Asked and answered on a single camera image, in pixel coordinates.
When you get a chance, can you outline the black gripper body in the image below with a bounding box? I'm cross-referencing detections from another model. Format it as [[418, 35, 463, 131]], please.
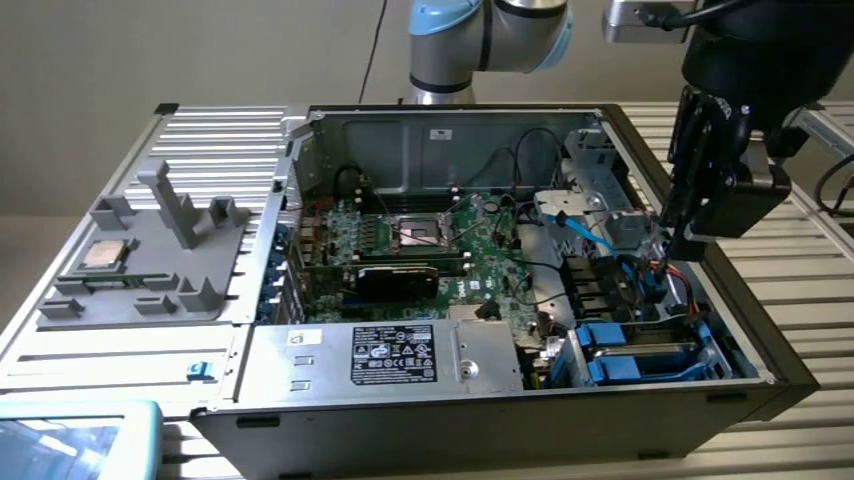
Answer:
[[679, 0, 854, 132]]

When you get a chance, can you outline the blue disk bay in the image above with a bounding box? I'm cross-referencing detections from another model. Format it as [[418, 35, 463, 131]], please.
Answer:
[[551, 319, 730, 387]]

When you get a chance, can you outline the silver metal drive cage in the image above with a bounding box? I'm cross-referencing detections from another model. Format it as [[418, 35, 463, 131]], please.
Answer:
[[531, 127, 663, 252]]

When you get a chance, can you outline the green motherboard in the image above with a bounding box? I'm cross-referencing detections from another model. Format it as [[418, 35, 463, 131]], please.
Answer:
[[292, 191, 543, 324]]

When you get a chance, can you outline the CPU socket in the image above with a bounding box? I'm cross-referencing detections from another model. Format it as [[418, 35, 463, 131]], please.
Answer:
[[384, 211, 463, 252]]

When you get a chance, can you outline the small silver heatsink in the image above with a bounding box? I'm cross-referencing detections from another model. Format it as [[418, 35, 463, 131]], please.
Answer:
[[444, 302, 503, 323]]

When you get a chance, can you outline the black graphics card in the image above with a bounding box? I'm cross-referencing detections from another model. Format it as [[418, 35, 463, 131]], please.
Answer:
[[355, 264, 443, 304]]

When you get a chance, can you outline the silver power supply unit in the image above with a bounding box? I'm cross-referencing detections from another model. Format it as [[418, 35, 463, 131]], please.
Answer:
[[248, 320, 527, 402]]

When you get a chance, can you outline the black open PC case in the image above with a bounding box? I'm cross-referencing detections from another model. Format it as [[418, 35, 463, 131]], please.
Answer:
[[188, 102, 821, 462]]

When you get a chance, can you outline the silver ribbed case side panel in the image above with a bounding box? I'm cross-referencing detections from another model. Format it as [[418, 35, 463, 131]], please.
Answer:
[[0, 103, 312, 417]]

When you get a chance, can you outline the grey parts rack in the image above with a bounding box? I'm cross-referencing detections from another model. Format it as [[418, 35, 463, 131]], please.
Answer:
[[35, 159, 253, 331]]

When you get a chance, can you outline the CPU chip with silver lid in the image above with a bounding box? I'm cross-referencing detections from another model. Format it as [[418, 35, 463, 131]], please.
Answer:
[[77, 238, 140, 277]]

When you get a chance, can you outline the teal-framed teach pendant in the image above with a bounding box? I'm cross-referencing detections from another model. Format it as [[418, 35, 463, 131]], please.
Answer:
[[0, 399, 165, 480]]

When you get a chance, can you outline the black camera cable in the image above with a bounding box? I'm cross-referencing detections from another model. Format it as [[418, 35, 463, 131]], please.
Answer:
[[632, 0, 746, 27]]

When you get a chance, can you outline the black looped cable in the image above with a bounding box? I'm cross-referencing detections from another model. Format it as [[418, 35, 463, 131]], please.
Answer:
[[814, 152, 854, 218]]

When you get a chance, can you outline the aluminium frame profile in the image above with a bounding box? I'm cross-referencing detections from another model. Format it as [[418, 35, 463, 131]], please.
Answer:
[[790, 103, 854, 154]]

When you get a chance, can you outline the red yellow black power wire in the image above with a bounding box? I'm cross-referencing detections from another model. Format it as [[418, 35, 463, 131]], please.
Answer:
[[638, 253, 706, 321]]

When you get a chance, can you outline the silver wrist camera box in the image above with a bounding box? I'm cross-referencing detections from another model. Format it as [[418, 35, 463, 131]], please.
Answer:
[[602, 0, 696, 45]]

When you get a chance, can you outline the light blue SATA wire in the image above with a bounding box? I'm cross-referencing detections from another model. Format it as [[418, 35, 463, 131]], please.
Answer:
[[544, 210, 623, 262]]

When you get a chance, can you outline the thin black wall cable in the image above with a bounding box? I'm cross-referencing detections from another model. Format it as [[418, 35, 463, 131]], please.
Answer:
[[358, 0, 392, 105]]

